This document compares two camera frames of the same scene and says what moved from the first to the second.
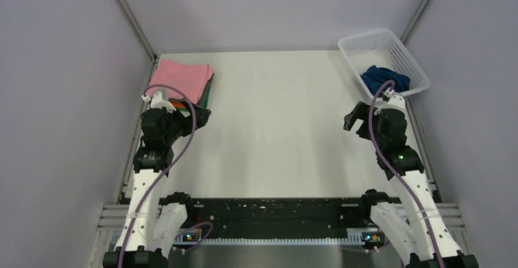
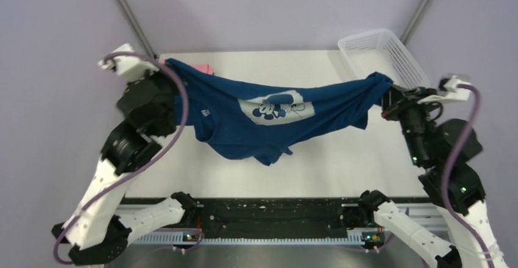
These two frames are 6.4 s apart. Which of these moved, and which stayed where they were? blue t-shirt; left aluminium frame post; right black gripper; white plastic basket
Moved: right black gripper; blue t-shirt
Stayed: white plastic basket; left aluminium frame post
